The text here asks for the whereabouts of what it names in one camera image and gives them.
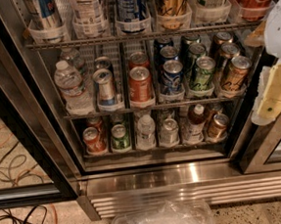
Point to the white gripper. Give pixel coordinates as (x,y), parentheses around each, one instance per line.
(279,33)

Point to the white label plastic bottle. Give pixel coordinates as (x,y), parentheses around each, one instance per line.
(91,15)

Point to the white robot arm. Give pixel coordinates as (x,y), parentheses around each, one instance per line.
(272,34)

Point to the bottom brown drink bottle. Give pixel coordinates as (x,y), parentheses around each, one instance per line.
(192,125)

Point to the bottom small water bottle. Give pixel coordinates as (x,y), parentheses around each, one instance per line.
(146,137)

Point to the rear clear water bottle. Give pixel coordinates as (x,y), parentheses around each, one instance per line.
(74,58)

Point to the clear water bottle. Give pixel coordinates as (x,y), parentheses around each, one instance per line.
(74,58)
(73,88)

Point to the front clear water bottle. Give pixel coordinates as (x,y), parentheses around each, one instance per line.
(73,88)

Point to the front gold soda can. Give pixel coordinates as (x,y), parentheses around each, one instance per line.
(235,72)

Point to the gold soda can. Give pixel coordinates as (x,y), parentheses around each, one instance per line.
(235,72)
(225,52)
(219,38)

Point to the middle gold soda can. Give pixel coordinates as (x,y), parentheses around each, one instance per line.
(225,52)

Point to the rear gold soda can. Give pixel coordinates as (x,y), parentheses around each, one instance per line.
(219,38)

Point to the bottom bronze can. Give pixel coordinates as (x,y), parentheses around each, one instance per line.
(217,127)

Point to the front green soda can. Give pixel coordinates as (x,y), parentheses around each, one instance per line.
(202,74)

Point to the green soda can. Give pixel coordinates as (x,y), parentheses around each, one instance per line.
(202,74)
(194,52)
(187,40)

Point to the middle green soda can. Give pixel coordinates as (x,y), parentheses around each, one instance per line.
(194,52)

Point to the rear green soda can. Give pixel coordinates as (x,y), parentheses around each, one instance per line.
(187,40)

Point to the front blue soda can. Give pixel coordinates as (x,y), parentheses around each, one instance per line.
(171,77)

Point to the blue soda can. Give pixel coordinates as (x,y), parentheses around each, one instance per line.
(162,42)
(171,77)
(168,53)

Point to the middle blue soda can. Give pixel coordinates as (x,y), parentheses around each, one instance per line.
(168,53)

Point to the bottom silver can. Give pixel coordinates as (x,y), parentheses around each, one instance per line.
(169,133)

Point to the rear blue soda can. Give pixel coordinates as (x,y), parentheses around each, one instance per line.
(162,42)

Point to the gold tall can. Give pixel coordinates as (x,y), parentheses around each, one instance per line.
(170,12)

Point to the front orange soda can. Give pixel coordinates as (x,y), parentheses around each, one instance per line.
(140,83)

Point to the orange soda can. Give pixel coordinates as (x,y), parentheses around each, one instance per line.
(138,59)
(140,83)

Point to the rear orange soda can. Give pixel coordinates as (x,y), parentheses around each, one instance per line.
(138,59)

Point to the blue tall can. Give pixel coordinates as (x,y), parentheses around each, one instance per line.
(131,13)

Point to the bottom green can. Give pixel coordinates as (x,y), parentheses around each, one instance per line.
(120,138)

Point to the clear plastic bag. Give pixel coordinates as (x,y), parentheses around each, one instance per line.
(168,213)

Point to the rear silver blue can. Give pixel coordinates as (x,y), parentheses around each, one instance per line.
(103,62)

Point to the bottom rear red can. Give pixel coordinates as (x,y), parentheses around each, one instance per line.
(97,122)

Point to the red can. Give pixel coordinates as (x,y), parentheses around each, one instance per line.
(93,140)
(97,122)

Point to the bottom front red can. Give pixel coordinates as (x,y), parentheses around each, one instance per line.
(93,140)

